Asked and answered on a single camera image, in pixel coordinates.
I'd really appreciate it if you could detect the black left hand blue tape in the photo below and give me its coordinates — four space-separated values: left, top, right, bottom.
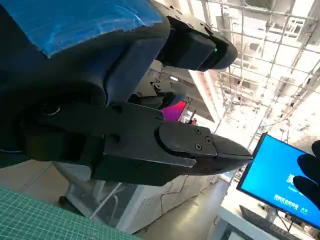
0 0 253 187

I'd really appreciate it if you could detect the black gloved right hand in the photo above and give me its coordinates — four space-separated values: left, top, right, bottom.
292 139 320 212

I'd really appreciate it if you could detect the monitor with blue screen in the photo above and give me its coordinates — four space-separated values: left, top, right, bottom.
236 132 320 230

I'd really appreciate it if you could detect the magenta lit screen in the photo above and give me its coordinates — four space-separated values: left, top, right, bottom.
160 100 188 123

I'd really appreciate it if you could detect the green cutting mat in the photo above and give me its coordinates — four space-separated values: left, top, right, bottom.
0 184 144 240

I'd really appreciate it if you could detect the white vented cabinet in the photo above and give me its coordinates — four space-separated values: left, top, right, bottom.
67 172 222 227

